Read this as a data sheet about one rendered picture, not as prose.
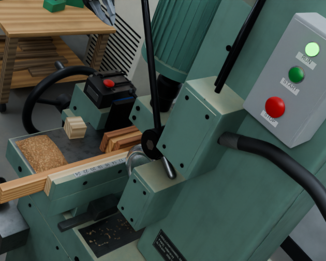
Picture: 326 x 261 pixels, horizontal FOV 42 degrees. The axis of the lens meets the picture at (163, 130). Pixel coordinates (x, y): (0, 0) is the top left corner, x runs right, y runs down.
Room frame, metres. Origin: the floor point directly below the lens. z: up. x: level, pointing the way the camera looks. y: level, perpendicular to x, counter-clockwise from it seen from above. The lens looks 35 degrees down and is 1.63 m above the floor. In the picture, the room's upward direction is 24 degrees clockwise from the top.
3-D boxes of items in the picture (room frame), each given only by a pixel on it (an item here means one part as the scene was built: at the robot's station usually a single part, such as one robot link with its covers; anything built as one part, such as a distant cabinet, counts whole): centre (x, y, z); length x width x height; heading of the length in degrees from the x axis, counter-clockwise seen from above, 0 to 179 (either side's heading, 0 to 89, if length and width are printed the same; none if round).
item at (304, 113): (0.58, -0.15, 1.40); 0.10 x 0.06 x 0.16; 55
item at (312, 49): (0.55, -0.13, 1.45); 0.02 x 0.01 x 0.02; 55
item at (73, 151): (0.95, 0.11, 0.87); 0.61 x 0.30 x 0.06; 145
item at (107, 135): (0.91, 0.08, 0.93); 0.17 x 0.02 x 0.05; 145
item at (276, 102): (0.55, -0.13, 1.36); 0.03 x 0.01 x 0.03; 55
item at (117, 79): (1.00, 0.19, 0.99); 0.13 x 0.11 x 0.06; 145
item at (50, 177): (0.88, 0.01, 0.92); 0.60 x 0.02 x 0.05; 145
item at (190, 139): (0.63, -0.06, 1.22); 0.09 x 0.08 x 0.15; 55
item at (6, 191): (0.80, 0.08, 0.92); 0.59 x 0.02 x 0.04; 145
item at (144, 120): (0.86, 0.02, 1.03); 0.14 x 0.07 x 0.09; 55
